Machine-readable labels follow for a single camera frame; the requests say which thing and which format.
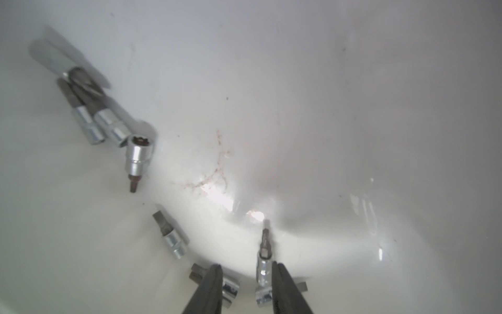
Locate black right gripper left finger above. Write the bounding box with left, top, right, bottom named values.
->
left=182, top=264, right=223, bottom=314

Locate silver bit cluster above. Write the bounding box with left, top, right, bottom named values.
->
left=125, top=134, right=154, bottom=193
left=255, top=228, right=273, bottom=307

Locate white plastic storage box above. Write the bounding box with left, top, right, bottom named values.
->
left=1, top=1, right=501, bottom=313

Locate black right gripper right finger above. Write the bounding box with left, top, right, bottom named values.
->
left=272, top=262, right=313, bottom=314

